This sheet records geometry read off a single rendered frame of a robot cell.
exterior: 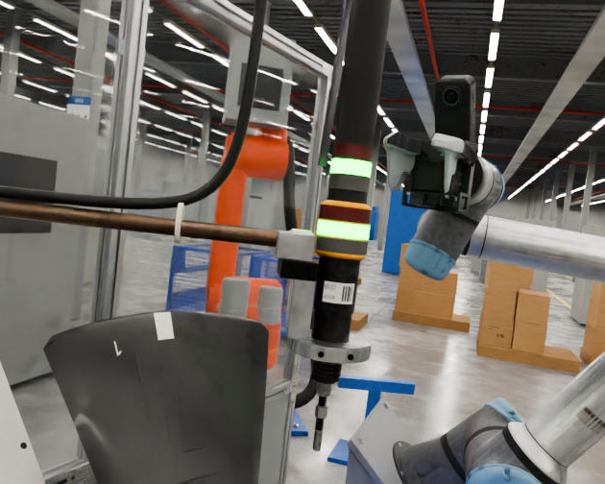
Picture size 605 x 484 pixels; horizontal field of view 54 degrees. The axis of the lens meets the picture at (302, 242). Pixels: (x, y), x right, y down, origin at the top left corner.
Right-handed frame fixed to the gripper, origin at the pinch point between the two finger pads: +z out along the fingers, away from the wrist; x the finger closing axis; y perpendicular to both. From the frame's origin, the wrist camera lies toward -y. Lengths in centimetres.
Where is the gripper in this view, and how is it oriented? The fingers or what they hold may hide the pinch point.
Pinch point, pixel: (413, 136)
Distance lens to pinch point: 64.8
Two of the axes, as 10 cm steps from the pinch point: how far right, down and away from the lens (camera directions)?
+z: -4.8, -0.1, -8.8
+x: -8.7, -1.3, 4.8
